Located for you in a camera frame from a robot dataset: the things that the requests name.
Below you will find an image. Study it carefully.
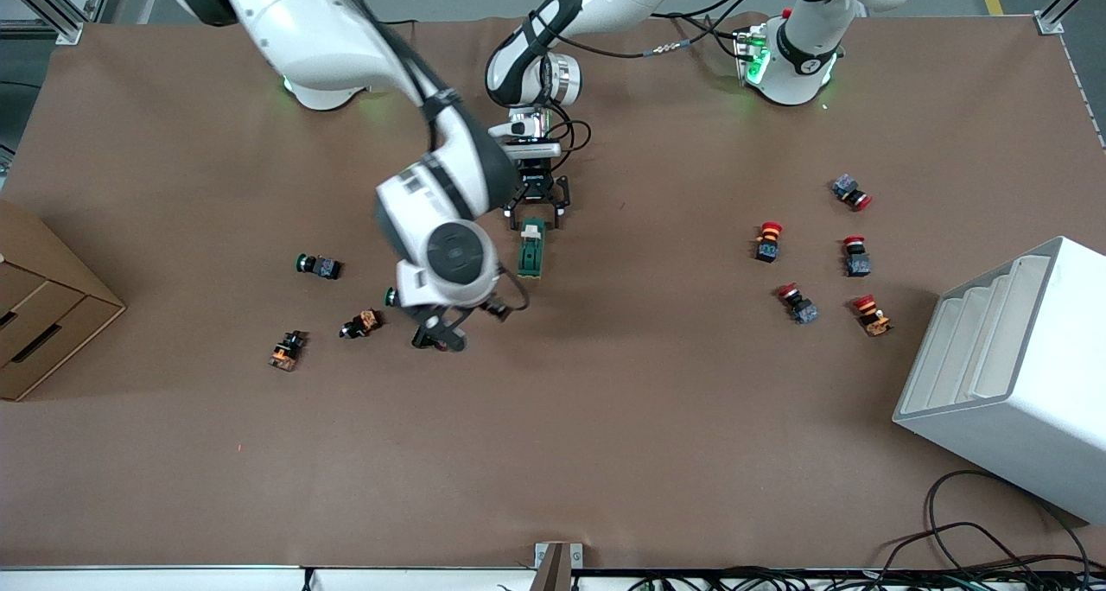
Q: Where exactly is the green load switch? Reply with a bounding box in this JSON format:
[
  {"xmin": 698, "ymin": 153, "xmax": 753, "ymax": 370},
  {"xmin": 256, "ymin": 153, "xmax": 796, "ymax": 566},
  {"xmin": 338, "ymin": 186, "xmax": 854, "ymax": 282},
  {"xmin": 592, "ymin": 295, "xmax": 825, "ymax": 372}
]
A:
[{"xmin": 517, "ymin": 218, "xmax": 547, "ymax": 279}]

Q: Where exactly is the brown table cover sheet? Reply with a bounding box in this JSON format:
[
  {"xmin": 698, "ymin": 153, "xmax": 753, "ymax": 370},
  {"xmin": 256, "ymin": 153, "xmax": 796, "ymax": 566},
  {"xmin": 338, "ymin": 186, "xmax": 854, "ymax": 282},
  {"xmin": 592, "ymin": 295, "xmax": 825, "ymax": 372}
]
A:
[{"xmin": 0, "ymin": 16, "xmax": 1106, "ymax": 570}]

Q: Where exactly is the red stop button orange block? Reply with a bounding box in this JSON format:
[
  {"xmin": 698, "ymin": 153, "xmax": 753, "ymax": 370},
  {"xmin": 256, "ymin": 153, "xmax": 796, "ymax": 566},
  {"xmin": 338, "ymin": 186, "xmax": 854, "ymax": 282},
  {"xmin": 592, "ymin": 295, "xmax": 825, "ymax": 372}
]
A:
[
  {"xmin": 852, "ymin": 294, "xmax": 893, "ymax": 338},
  {"xmin": 753, "ymin": 221, "xmax": 784, "ymax": 264}
]

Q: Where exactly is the brown cardboard box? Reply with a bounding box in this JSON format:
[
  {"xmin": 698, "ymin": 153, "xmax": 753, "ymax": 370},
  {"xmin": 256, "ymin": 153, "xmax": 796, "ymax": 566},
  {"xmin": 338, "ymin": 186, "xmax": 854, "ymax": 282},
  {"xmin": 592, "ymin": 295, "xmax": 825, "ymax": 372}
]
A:
[{"xmin": 0, "ymin": 200, "xmax": 127, "ymax": 402}]

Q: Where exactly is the white stepped rack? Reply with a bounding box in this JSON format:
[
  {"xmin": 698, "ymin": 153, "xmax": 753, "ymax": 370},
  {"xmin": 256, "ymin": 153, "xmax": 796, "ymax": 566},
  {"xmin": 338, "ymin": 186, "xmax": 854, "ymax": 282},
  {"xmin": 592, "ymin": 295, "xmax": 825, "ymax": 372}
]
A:
[{"xmin": 893, "ymin": 235, "xmax": 1106, "ymax": 525}]

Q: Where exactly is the black orange selector switch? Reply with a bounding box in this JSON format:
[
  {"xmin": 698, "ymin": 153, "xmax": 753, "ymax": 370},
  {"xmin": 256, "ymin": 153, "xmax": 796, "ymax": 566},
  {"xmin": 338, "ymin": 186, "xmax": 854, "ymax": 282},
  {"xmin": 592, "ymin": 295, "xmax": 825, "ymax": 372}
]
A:
[
  {"xmin": 268, "ymin": 330, "xmax": 307, "ymax": 372},
  {"xmin": 340, "ymin": 308, "xmax": 383, "ymax": 340}
]

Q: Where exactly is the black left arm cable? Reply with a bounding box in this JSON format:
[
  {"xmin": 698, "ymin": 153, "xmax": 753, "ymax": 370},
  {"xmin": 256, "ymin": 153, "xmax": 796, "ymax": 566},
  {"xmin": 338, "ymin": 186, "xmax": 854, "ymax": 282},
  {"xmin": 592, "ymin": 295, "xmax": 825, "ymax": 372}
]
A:
[{"xmin": 536, "ymin": 0, "xmax": 783, "ymax": 175}]

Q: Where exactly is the metal bracket with profile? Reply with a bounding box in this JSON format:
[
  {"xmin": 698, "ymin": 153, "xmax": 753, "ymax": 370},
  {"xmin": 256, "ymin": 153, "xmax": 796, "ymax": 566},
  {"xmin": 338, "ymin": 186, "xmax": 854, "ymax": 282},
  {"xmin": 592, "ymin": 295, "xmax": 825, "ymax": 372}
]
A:
[{"xmin": 531, "ymin": 542, "xmax": 585, "ymax": 591}]

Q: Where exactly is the black cable bundle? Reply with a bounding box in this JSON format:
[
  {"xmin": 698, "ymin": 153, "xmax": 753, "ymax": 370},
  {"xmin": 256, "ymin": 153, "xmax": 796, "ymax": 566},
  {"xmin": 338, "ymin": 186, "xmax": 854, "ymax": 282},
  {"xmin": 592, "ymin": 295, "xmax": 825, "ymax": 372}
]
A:
[{"xmin": 626, "ymin": 563, "xmax": 1106, "ymax": 591}]

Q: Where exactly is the white table edge rail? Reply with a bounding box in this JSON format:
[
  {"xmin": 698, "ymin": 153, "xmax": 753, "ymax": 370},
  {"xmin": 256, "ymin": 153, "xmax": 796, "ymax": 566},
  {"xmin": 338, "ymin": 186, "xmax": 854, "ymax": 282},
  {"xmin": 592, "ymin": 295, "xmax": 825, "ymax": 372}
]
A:
[{"xmin": 0, "ymin": 565, "xmax": 537, "ymax": 591}]

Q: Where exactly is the looping black cable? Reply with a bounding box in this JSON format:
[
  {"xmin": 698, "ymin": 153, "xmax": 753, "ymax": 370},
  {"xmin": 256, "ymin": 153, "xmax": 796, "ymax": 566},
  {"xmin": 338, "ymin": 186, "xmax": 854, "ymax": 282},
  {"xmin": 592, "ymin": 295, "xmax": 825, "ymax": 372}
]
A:
[{"xmin": 877, "ymin": 468, "xmax": 1096, "ymax": 575}]

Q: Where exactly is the aluminium frame profile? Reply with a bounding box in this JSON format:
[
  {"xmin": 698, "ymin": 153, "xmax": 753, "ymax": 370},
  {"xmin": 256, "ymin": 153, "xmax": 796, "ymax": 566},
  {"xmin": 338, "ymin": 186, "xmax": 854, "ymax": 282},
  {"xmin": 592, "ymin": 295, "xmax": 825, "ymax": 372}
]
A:
[
  {"xmin": 1034, "ymin": 0, "xmax": 1106, "ymax": 35},
  {"xmin": 0, "ymin": 0, "xmax": 119, "ymax": 46}
]

